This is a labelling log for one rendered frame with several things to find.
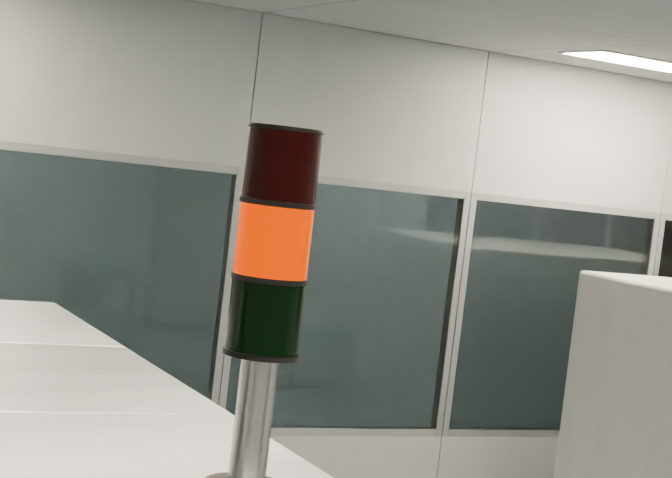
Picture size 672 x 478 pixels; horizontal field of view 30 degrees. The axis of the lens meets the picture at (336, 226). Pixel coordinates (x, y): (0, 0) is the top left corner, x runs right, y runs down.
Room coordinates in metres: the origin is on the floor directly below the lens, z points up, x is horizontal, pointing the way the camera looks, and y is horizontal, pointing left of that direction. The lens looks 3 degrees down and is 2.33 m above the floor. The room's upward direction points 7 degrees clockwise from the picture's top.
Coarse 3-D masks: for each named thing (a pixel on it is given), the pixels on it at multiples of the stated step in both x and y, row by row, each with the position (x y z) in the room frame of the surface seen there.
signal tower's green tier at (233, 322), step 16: (240, 288) 0.81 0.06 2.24; (256, 288) 0.80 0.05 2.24; (272, 288) 0.80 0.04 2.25; (288, 288) 0.80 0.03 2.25; (304, 288) 0.82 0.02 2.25; (240, 304) 0.80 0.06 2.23; (256, 304) 0.80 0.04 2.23; (272, 304) 0.80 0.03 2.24; (288, 304) 0.80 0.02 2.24; (240, 320) 0.80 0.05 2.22; (256, 320) 0.80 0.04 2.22; (272, 320) 0.80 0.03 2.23; (288, 320) 0.80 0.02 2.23; (240, 336) 0.80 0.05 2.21; (256, 336) 0.80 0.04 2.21; (272, 336) 0.80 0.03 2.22; (288, 336) 0.81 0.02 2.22; (240, 352) 0.80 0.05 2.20; (256, 352) 0.80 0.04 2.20; (272, 352) 0.80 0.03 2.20; (288, 352) 0.81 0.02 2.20
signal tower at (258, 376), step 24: (264, 360) 0.80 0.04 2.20; (288, 360) 0.81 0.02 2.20; (240, 384) 0.82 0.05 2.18; (264, 384) 0.81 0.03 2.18; (240, 408) 0.81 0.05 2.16; (264, 408) 0.81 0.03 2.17; (240, 432) 0.81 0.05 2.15; (264, 432) 0.81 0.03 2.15; (240, 456) 0.81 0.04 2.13; (264, 456) 0.82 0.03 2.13
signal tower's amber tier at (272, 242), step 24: (240, 216) 0.81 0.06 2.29; (264, 216) 0.80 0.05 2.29; (288, 216) 0.80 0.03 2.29; (312, 216) 0.82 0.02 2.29; (240, 240) 0.81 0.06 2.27; (264, 240) 0.80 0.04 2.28; (288, 240) 0.80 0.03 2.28; (240, 264) 0.81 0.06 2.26; (264, 264) 0.80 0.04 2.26; (288, 264) 0.80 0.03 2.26
